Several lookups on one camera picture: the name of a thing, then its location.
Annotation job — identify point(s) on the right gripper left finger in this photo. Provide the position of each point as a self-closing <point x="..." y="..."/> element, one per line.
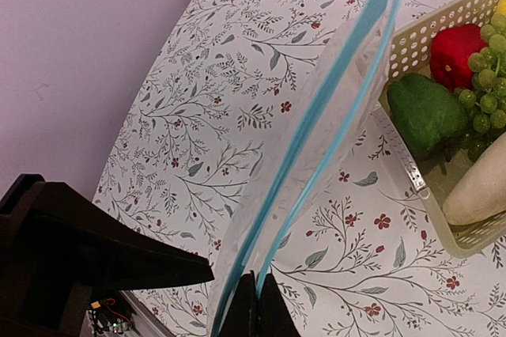
<point x="241" y="318"/>

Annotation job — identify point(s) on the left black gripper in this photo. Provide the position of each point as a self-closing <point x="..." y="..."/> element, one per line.
<point x="50" y="234"/>

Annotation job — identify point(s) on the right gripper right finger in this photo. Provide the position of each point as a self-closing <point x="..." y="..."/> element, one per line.
<point x="274" y="317"/>

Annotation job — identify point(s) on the clear zip top bag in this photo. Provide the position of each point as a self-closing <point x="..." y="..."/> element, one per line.
<point x="302" y="154"/>

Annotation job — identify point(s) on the green toy vegetable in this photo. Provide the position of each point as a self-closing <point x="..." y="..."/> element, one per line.
<point x="425" y="113"/>

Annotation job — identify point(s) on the green toy grapes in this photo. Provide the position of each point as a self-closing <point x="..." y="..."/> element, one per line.
<point x="485" y="100"/>

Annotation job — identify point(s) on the beige perforated plastic basket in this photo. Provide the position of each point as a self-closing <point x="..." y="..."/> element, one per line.
<point x="432" y="180"/>

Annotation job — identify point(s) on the red toy pepper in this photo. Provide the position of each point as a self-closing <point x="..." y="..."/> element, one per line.
<point x="449" y="53"/>

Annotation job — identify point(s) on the yellow toy apple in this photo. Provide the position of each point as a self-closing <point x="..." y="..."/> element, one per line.
<point x="501" y="8"/>

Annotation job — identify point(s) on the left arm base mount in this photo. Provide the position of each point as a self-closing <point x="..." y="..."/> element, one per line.
<point x="112" y="316"/>

